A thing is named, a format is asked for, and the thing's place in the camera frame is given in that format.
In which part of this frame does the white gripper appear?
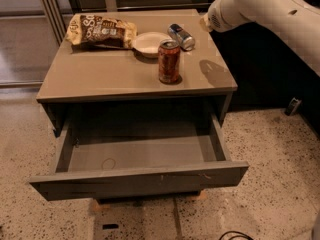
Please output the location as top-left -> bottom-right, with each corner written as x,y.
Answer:
200,0 -> 244,33

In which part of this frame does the blue silver redbull can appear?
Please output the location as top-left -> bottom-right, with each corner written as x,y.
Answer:
167,24 -> 195,51

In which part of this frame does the white bowl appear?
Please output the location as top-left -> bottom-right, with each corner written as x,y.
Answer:
133,32 -> 169,58

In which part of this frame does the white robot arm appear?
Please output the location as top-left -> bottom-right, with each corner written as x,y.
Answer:
200,0 -> 320,76

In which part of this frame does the orange soda can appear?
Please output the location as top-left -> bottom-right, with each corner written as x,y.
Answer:
158,39 -> 180,84

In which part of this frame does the grey drawer cabinet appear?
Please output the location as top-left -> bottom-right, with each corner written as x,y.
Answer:
37,9 -> 237,132

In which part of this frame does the open grey top drawer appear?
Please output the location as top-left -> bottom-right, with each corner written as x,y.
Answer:
30,115 -> 248,201

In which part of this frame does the brown chip bag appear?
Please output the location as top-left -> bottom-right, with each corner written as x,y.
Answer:
66,14 -> 138,49

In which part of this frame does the small black floor device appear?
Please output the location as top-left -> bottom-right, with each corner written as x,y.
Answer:
285,98 -> 302,116

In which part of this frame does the black floor cable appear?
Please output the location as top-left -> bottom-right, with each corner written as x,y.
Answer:
218,230 -> 255,240

